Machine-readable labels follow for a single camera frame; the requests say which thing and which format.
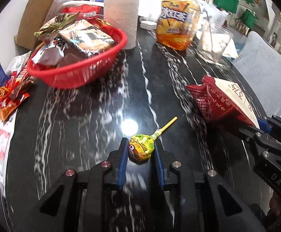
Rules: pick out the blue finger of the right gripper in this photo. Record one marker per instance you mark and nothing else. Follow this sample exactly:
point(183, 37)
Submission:
point(264, 125)

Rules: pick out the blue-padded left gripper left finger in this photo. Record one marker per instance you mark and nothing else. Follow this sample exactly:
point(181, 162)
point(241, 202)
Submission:
point(124, 152)

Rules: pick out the green red nutritious snack bag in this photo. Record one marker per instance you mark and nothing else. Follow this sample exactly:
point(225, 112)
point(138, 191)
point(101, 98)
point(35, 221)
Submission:
point(51, 29)

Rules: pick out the seaweed roll snack pack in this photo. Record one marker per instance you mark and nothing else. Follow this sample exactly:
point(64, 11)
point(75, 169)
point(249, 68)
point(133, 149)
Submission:
point(87, 38)

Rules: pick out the iced tea bottle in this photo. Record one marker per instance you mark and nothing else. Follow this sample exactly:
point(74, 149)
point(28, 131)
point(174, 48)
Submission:
point(177, 23)

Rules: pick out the white red peanut bag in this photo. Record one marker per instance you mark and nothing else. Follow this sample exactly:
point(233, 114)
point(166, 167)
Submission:
point(52, 53)

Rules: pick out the pink green leaflet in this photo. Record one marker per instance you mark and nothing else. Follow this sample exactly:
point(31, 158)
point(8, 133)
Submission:
point(7, 129)

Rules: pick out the dark red white snack bag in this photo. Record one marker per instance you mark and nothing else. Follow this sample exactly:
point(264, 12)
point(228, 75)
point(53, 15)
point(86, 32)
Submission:
point(220, 99)

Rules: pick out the clear glass cup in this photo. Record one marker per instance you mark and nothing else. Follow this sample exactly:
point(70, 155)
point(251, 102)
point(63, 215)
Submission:
point(213, 42)

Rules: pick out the clear plastic container red contents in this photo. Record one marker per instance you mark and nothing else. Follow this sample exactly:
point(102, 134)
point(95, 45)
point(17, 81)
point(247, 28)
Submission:
point(83, 11)

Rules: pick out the white chair cover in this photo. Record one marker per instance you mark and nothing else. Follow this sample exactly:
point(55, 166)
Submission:
point(260, 66)

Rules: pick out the red snack packets pile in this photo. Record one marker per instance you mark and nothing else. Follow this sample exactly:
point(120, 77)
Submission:
point(14, 92)

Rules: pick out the white paper towel roll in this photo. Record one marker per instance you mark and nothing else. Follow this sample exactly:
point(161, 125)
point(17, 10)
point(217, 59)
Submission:
point(123, 14)

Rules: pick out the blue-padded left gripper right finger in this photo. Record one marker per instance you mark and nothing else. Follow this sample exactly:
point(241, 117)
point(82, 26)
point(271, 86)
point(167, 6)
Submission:
point(159, 164)

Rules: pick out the red plastic basket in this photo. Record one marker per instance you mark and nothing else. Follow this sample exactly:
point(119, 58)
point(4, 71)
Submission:
point(85, 71)

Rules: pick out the yellow green lollipop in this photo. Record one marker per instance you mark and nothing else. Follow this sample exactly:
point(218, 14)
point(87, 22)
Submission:
point(142, 146)

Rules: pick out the brown cardboard box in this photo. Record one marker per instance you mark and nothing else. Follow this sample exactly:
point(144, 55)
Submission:
point(36, 13)

